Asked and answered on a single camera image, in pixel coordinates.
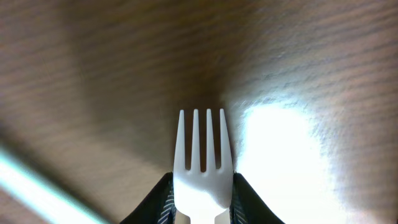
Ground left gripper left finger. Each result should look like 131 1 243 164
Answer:
120 172 177 224

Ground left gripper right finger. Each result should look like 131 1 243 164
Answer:
229 172 284 224

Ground white plastic fork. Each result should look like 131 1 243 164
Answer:
173 109 234 224

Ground light blue plastic fork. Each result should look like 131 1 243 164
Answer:
1 146 109 224

